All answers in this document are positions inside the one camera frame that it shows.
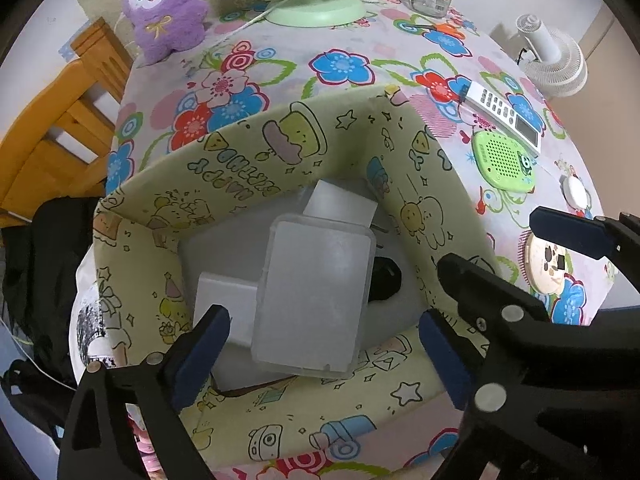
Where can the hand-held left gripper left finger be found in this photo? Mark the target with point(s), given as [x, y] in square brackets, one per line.
[200, 355]

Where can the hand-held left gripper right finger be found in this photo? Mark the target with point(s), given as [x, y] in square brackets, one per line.
[445, 360]

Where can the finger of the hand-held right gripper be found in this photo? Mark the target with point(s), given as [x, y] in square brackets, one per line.
[570, 232]
[480, 285]

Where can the round cream compact case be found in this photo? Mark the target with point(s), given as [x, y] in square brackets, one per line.
[547, 262]

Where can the white round puck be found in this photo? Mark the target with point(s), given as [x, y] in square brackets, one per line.
[574, 191]

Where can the white power adapter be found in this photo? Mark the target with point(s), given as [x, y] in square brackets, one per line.
[225, 305]

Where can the black car key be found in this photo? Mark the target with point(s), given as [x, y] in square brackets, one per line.
[382, 277]

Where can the green frog speaker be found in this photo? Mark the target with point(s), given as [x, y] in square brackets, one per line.
[502, 160]

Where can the translucent plastic box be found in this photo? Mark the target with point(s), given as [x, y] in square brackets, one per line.
[315, 300]

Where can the white remote control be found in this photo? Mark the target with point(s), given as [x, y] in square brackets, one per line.
[505, 110]

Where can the small white cube charger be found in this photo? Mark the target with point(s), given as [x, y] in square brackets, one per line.
[340, 205]

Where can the yellow printed storage box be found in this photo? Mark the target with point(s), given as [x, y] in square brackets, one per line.
[250, 160]

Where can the pink printed cloth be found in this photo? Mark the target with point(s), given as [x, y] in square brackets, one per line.
[140, 440]

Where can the white printed cloth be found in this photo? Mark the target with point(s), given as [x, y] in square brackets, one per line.
[92, 320]

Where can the black jacket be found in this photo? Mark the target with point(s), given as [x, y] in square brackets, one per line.
[50, 280]

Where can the white floor fan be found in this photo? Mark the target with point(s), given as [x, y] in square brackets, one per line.
[555, 55]

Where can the black backpack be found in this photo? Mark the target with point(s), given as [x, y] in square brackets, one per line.
[25, 395]

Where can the beige door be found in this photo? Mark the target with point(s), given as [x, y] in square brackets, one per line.
[600, 30]

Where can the floral tablecloth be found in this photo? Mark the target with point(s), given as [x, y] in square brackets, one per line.
[325, 65]

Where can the wooden chair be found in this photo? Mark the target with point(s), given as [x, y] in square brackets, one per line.
[60, 125]

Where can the purple plush toy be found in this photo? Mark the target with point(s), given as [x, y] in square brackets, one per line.
[160, 15]

